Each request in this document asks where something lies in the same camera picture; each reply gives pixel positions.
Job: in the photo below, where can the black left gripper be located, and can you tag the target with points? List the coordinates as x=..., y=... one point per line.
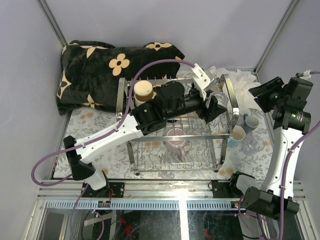
x=205, y=111

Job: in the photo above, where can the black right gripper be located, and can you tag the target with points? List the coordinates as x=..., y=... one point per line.
x=273, y=83

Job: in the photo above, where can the clear glass tumbler front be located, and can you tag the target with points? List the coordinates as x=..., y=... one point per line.
x=222, y=98

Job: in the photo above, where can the clear glass tumbler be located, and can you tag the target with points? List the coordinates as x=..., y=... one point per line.
x=222, y=98
x=252, y=145

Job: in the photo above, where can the light blue mug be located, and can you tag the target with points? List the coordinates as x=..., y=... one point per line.
x=236, y=137

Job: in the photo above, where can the grey textured coffee mug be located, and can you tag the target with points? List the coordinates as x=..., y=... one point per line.
x=250, y=123

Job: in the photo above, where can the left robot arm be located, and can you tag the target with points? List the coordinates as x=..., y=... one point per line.
x=170, y=102

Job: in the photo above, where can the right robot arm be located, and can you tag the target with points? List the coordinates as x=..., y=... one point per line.
x=274, y=197

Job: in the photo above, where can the stainless steel dish rack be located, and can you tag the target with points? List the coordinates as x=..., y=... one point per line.
x=206, y=146

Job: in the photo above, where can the olive beige mug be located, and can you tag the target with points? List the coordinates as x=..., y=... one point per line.
x=216, y=88

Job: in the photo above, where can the white crumpled cloth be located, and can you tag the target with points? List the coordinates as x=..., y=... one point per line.
x=242, y=81

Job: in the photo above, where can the pink mug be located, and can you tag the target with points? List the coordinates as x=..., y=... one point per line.
x=176, y=146

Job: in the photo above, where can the black floral plush blanket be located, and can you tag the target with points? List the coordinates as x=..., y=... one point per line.
x=91, y=71

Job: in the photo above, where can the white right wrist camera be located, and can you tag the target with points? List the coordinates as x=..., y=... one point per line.
x=305, y=75

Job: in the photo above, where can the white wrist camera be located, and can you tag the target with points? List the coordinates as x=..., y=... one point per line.
x=305, y=75
x=202, y=81

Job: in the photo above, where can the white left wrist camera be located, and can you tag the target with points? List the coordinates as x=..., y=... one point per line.
x=202, y=81

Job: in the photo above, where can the right aluminium frame post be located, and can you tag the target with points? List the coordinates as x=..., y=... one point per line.
x=280, y=27

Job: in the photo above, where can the aluminium frame post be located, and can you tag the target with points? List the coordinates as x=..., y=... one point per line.
x=280, y=27
x=53, y=22

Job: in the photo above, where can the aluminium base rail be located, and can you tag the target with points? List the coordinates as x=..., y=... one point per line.
x=142, y=195

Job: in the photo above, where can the left aluminium frame post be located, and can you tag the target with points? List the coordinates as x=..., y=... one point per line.
x=53, y=22

